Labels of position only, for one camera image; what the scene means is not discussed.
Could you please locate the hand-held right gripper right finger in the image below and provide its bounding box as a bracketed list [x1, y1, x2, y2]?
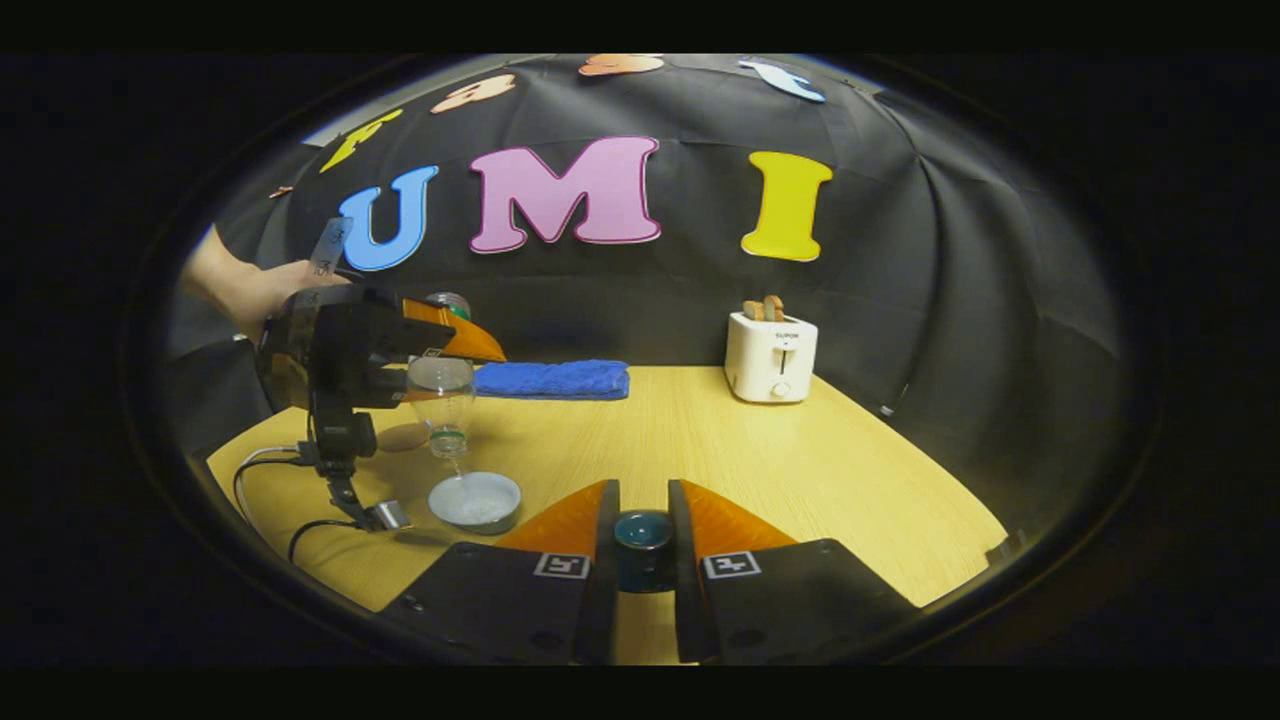
[668, 478, 921, 666]

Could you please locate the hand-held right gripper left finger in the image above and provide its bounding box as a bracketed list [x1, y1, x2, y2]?
[380, 478, 621, 666]

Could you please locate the clear plastic water bottle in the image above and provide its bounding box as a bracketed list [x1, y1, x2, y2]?
[405, 290, 479, 463]

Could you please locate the dark teal teacup lid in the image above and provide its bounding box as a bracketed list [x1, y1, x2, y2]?
[612, 509, 677, 594]

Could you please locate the blue folded towel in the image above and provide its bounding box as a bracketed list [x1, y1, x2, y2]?
[473, 359, 632, 403]

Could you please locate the grey printed tag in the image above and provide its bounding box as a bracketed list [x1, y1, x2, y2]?
[308, 217, 355, 278]

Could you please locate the white toaster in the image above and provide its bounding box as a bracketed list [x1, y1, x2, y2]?
[724, 310, 819, 405]

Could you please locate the black backdrop cloth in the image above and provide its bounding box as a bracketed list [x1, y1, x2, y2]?
[165, 53, 1131, 541]

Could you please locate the white cable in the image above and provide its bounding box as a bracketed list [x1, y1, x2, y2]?
[233, 444, 304, 523]

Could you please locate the black cable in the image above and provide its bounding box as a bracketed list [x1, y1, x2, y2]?
[287, 517, 373, 564]

